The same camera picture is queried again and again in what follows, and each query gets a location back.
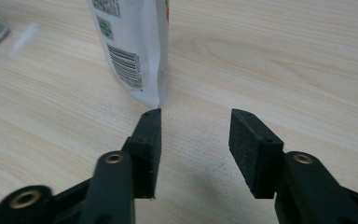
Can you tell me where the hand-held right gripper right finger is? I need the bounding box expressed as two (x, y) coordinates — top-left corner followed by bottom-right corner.
(228, 108), (358, 224)

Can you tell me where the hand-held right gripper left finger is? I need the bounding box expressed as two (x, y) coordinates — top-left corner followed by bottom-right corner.
(78, 107), (162, 224)

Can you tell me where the white and blue pouch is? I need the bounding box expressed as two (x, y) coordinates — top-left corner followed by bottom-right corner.
(85, 0), (171, 110)

